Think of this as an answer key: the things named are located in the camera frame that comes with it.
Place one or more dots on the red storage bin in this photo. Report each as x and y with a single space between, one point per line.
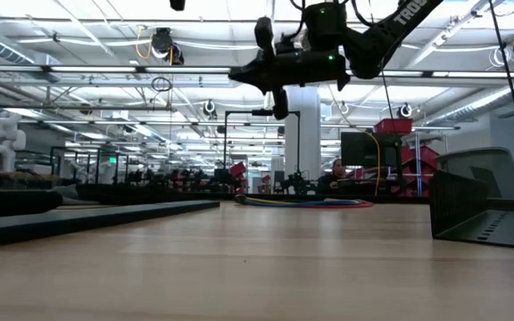
393 126

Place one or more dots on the grey mesh office chair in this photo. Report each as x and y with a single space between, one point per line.
502 178

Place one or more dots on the white pillar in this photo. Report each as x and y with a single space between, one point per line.
304 134

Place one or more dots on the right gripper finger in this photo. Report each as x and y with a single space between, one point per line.
280 104
265 38

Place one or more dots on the flat black duct cover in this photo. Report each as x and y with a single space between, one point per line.
83 218

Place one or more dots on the black monitor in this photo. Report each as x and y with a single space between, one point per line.
359 149

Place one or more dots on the person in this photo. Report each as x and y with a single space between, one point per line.
338 168

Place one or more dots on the white robot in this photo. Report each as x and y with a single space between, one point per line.
5 142

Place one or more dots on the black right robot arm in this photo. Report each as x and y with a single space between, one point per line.
391 27

